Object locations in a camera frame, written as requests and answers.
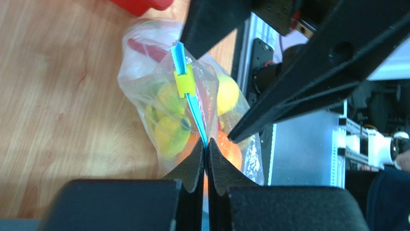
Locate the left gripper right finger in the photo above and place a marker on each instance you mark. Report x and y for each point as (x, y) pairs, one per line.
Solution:
(236, 203)

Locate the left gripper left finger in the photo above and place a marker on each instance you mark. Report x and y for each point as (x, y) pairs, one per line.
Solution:
(172, 203)

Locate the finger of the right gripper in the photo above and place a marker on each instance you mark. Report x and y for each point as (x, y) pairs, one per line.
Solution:
(351, 43)
(210, 21)

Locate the clear zip top bag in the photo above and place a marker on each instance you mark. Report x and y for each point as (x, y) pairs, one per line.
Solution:
(147, 79)

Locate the fake orange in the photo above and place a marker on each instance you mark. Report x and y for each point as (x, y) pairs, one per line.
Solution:
(228, 149)

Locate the fake red chili pepper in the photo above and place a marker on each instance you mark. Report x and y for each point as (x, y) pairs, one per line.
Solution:
(154, 52)

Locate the yellow zip slider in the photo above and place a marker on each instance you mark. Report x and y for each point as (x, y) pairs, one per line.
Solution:
(185, 81)

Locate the fake banana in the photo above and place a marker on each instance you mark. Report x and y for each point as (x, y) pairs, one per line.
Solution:
(166, 120)

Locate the red plastic bin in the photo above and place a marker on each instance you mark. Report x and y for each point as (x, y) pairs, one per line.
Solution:
(140, 7)

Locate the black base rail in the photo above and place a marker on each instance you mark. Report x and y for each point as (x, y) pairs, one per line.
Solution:
(254, 46)

